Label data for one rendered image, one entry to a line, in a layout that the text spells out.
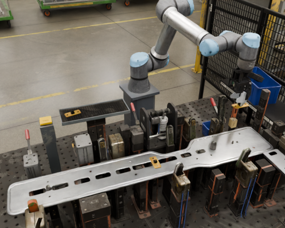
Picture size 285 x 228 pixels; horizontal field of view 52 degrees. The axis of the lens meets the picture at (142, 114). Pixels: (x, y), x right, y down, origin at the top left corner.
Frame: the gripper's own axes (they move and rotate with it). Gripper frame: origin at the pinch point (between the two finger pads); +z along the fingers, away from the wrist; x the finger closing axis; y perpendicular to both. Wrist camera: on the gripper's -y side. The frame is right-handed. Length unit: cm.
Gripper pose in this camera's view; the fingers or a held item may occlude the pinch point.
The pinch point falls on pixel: (240, 102)
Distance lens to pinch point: 156.4
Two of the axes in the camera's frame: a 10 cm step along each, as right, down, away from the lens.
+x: 3.5, 5.2, -7.8
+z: 0.0, 8.3, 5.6
